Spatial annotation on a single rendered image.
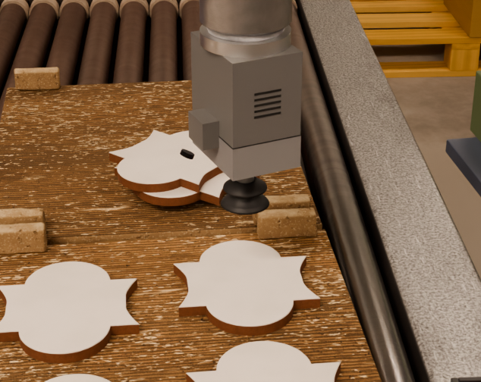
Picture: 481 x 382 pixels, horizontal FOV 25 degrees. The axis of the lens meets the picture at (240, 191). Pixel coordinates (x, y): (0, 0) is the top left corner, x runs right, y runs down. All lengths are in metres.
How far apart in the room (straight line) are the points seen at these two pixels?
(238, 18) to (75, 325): 0.30
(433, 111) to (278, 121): 2.91
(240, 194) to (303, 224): 0.16
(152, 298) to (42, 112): 0.46
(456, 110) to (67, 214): 2.77
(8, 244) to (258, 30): 0.36
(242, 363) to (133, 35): 0.89
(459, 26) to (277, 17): 3.39
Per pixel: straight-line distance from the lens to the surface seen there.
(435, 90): 3.98
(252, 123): 0.89
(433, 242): 1.16
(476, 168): 1.42
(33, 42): 1.70
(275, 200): 1.12
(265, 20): 0.87
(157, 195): 1.14
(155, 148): 1.21
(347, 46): 1.68
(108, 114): 1.39
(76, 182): 1.23
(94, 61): 1.61
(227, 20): 0.87
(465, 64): 4.11
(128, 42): 1.68
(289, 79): 0.90
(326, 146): 1.34
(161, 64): 1.59
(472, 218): 3.14
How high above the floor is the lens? 1.49
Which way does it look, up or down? 27 degrees down
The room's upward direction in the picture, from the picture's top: straight up
